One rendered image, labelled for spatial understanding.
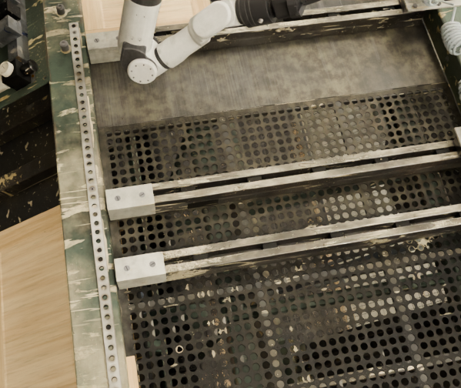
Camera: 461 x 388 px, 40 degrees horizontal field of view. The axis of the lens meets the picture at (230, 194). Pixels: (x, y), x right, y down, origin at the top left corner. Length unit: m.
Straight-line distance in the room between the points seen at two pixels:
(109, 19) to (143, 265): 0.85
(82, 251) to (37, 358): 0.48
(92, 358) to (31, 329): 0.51
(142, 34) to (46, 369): 1.02
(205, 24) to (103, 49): 0.46
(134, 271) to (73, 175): 0.33
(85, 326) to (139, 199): 0.36
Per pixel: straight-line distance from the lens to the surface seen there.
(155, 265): 1.62
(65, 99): 1.89
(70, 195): 1.74
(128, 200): 1.69
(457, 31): 1.97
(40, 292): 2.07
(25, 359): 2.07
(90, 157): 1.78
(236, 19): 1.60
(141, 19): 1.61
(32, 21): 2.12
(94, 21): 2.09
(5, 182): 2.25
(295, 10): 1.53
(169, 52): 1.67
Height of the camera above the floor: 1.83
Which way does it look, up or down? 22 degrees down
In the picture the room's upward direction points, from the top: 68 degrees clockwise
